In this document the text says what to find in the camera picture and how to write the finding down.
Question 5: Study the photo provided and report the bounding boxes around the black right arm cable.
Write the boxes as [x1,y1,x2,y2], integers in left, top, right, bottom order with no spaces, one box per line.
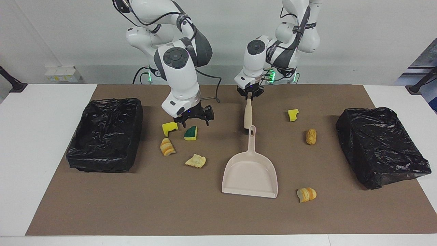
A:
[113,0,222,103]

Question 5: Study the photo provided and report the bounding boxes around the beige hand brush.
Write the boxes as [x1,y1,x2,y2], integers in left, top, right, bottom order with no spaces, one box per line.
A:
[243,98,254,129]

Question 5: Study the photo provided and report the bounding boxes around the pale flat bread piece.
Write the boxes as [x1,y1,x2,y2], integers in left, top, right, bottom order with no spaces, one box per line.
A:
[185,154,207,168]

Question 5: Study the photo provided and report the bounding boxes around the white wall socket box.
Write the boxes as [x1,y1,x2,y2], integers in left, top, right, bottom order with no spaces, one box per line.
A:
[45,66,82,82]

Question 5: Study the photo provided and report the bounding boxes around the black right base cable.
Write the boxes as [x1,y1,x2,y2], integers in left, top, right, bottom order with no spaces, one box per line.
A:
[132,67,151,85]

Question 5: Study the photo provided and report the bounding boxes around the black clamp stand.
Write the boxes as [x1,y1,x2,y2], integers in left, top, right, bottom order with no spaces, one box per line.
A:
[405,67,437,94]
[0,66,28,93]

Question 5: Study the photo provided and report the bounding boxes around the dark grey slanted panel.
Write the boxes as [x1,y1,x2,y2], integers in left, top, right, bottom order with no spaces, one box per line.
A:
[408,38,437,69]

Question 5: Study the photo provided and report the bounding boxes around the orange striped bread piece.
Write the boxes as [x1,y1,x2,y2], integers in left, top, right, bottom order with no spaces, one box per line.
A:
[297,187,317,203]
[160,138,176,156]

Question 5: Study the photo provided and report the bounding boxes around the beige plastic dustpan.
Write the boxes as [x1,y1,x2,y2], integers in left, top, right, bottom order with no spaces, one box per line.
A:
[222,125,278,199]

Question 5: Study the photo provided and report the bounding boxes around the black bag-lined bin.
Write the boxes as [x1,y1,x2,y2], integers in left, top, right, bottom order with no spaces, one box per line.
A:
[336,107,432,190]
[66,98,144,173]

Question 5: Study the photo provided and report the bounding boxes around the notched yellow sponge piece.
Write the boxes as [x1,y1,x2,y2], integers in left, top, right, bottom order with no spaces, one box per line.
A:
[162,121,179,137]

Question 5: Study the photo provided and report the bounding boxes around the brown table mat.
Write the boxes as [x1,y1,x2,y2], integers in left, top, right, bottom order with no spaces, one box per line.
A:
[26,84,437,236]

